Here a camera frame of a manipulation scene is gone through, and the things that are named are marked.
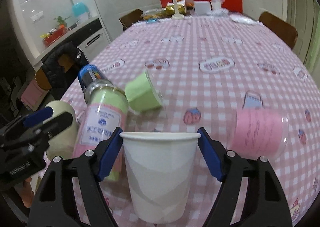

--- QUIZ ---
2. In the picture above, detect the left brown wooden chair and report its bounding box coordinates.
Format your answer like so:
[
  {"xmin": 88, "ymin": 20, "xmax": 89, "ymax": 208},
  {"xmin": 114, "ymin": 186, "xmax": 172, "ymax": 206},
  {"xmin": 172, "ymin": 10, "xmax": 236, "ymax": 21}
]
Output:
[{"xmin": 119, "ymin": 9, "xmax": 143, "ymax": 31}]

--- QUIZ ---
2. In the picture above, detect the white cup with straws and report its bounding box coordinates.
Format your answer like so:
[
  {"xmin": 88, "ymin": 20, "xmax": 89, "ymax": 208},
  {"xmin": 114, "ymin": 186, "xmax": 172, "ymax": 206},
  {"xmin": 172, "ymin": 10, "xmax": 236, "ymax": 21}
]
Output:
[{"xmin": 211, "ymin": 0, "xmax": 225, "ymax": 10}]

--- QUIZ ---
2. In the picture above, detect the brown wooden chair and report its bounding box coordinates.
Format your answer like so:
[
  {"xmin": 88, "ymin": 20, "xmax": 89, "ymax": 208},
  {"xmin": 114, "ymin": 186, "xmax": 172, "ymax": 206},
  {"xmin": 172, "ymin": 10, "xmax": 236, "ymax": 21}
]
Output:
[
  {"xmin": 119, "ymin": 9, "xmax": 143, "ymax": 31},
  {"xmin": 259, "ymin": 11, "xmax": 298, "ymax": 50}
]

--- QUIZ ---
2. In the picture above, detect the black jacket on chair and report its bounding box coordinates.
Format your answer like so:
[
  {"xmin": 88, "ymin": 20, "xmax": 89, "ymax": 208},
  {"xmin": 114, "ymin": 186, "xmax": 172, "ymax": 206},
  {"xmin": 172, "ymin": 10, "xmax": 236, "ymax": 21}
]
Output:
[{"xmin": 41, "ymin": 42, "xmax": 89, "ymax": 100}]

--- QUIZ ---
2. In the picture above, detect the pink plastic cup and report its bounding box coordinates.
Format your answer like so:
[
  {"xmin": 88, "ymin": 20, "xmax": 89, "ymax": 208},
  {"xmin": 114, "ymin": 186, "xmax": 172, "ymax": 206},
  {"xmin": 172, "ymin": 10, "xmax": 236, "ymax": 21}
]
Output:
[{"xmin": 227, "ymin": 108, "xmax": 289, "ymax": 160}]

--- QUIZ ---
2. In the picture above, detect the white square box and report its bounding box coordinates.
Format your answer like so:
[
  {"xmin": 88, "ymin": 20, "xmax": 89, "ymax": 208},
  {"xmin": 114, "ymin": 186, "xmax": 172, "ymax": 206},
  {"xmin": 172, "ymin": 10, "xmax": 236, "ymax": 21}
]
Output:
[{"xmin": 194, "ymin": 1, "xmax": 211, "ymax": 16}]

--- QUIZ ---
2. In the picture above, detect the white plastic bag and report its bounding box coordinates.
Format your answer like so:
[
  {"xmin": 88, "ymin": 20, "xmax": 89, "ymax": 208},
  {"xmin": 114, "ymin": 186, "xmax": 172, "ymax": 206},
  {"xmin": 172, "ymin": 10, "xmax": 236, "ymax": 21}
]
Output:
[{"xmin": 229, "ymin": 14, "xmax": 256, "ymax": 25}]

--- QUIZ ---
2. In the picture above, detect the food container tray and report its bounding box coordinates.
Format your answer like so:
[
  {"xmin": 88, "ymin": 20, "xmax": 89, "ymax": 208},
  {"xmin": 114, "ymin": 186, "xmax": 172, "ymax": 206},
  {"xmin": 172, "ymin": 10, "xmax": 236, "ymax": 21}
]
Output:
[{"xmin": 141, "ymin": 9, "xmax": 165, "ymax": 20}]

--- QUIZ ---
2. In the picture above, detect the small green potted plant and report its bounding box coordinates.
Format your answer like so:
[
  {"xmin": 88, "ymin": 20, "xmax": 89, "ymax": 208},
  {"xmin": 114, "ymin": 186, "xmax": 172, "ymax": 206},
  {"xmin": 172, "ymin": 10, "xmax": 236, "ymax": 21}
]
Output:
[{"xmin": 54, "ymin": 16, "xmax": 71, "ymax": 28}]

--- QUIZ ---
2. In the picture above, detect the right brown wooden chair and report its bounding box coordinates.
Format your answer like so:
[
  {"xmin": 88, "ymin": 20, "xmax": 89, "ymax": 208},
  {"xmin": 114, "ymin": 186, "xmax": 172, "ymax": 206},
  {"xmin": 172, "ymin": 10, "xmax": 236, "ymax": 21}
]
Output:
[{"xmin": 259, "ymin": 11, "xmax": 298, "ymax": 50}]

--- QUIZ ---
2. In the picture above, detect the white panelled door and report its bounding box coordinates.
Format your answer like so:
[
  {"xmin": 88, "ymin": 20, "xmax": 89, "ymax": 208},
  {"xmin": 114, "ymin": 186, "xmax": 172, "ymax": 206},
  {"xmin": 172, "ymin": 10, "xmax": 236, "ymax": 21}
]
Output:
[{"xmin": 287, "ymin": 0, "xmax": 319, "ymax": 66}]

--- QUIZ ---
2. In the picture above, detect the cream white cup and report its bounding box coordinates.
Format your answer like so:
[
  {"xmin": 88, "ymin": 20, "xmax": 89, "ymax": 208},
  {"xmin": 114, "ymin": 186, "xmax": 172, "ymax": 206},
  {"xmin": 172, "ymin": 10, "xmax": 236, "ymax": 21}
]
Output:
[{"xmin": 44, "ymin": 99, "xmax": 79, "ymax": 160}]

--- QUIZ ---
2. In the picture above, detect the white paper cup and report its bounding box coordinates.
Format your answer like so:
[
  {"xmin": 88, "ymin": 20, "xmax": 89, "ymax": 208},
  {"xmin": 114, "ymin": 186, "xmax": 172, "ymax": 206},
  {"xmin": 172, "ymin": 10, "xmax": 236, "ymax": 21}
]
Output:
[{"xmin": 120, "ymin": 132, "xmax": 200, "ymax": 224}]

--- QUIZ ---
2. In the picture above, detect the pink checkered tablecloth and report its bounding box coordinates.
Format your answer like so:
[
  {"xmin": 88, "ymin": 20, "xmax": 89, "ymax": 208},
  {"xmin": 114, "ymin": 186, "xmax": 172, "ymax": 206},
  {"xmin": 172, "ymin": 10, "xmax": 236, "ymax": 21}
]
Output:
[{"xmin": 42, "ymin": 14, "xmax": 320, "ymax": 227}]

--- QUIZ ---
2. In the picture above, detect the small green cup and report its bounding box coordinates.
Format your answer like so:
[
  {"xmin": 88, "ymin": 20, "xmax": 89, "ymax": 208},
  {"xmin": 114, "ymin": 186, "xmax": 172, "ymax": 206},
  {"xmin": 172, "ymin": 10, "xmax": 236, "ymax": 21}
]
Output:
[{"xmin": 125, "ymin": 70, "xmax": 163, "ymax": 113}]

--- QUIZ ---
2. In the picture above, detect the white sideboard cabinet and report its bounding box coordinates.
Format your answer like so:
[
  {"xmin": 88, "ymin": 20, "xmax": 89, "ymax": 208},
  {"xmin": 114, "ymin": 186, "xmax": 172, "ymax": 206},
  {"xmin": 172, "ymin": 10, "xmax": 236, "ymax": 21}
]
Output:
[{"xmin": 30, "ymin": 16, "xmax": 110, "ymax": 70}]

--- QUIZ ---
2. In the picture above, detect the pink green labelled bottle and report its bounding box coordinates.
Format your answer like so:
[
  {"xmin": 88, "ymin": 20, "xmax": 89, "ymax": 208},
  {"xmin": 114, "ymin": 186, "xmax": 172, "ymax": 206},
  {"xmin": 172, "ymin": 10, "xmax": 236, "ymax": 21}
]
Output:
[{"xmin": 72, "ymin": 64, "xmax": 130, "ymax": 183}]

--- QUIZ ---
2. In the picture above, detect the light blue humidifier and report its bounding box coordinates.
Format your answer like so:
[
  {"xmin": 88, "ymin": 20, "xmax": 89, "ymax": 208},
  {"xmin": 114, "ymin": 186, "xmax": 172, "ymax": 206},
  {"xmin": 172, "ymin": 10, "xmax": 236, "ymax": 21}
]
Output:
[{"xmin": 72, "ymin": 2, "xmax": 91, "ymax": 23}]

